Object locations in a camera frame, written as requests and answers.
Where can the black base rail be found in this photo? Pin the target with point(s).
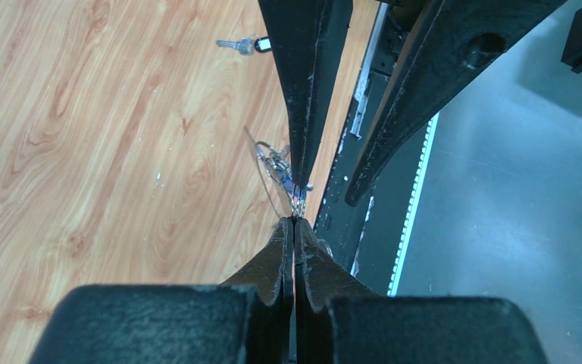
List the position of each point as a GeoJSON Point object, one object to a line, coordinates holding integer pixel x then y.
{"type": "Point", "coordinates": [384, 138]}

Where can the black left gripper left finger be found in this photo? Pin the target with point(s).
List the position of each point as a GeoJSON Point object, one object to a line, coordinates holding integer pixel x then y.
{"type": "Point", "coordinates": [267, 277]}

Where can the key with black tag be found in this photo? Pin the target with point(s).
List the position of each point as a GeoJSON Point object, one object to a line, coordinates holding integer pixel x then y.
{"type": "Point", "coordinates": [248, 45]}

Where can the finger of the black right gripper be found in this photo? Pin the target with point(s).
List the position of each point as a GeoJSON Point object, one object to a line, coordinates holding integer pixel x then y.
{"type": "Point", "coordinates": [466, 38]}
{"type": "Point", "coordinates": [307, 40]}

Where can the large metal key ring plate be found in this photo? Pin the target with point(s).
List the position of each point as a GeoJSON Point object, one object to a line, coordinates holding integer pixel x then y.
{"type": "Point", "coordinates": [264, 156]}

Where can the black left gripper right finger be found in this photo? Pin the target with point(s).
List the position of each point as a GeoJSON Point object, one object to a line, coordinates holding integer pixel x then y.
{"type": "Point", "coordinates": [318, 280]}

